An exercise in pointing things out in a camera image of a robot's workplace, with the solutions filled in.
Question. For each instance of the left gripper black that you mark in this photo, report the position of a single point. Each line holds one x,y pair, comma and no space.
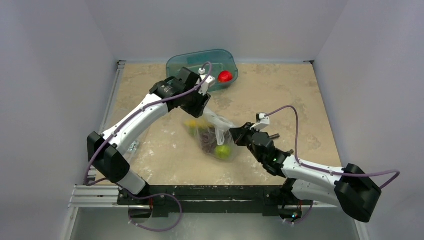
197,110

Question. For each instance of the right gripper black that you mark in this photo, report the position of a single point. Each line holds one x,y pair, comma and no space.
247,135

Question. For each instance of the yellow fake banana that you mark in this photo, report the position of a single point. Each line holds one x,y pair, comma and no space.
197,124

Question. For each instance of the green fake pear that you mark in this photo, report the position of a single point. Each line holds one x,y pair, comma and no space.
223,152

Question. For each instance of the clear plastic bag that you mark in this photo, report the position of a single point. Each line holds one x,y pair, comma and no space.
221,125

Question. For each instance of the dark red fake grapes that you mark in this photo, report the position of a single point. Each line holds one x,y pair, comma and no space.
208,140

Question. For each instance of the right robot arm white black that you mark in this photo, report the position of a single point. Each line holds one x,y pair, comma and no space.
348,188

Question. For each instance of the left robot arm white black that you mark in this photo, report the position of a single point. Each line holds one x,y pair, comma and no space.
187,91

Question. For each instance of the red fake apple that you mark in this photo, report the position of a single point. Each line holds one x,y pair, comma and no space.
225,77

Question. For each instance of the dark metal clamp tool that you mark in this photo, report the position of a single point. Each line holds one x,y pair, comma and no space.
274,136

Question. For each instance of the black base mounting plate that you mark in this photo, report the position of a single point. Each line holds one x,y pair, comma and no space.
267,200

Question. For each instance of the clear plastic screw box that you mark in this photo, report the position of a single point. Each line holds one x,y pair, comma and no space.
132,151

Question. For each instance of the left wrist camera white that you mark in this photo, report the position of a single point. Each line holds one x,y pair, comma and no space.
203,84

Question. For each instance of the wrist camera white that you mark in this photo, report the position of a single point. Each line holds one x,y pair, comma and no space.
262,121
203,84

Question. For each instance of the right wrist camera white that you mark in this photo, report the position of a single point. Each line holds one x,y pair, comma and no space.
262,121

